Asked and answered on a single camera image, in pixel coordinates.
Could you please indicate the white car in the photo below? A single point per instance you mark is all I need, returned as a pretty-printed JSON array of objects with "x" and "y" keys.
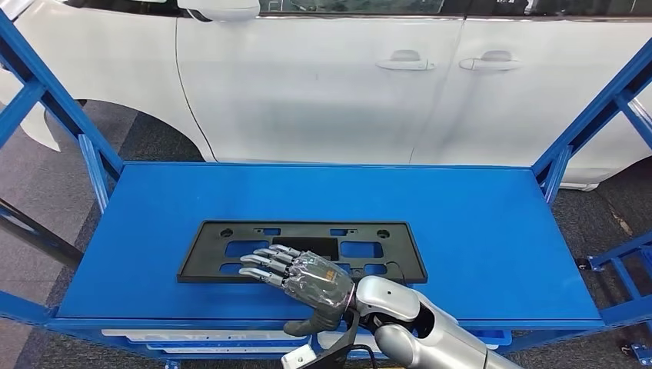
[{"x": 305, "y": 91}]

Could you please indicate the translucent white plastic bin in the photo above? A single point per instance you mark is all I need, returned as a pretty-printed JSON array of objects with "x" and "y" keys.
[{"x": 203, "y": 335}]

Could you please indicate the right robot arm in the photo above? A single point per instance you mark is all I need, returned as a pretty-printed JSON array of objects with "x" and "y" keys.
[{"x": 433, "y": 331}]

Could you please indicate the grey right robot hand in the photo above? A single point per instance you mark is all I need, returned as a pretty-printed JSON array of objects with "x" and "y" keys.
[{"x": 316, "y": 285}]

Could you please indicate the white car side mirror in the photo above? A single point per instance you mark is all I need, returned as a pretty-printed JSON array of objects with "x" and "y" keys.
[{"x": 219, "y": 10}]

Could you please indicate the black plastic plate bracket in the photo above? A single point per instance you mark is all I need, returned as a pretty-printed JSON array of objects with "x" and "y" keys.
[{"x": 203, "y": 254}]

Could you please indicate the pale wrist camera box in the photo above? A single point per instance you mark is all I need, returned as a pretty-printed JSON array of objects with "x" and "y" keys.
[{"x": 298, "y": 359}]

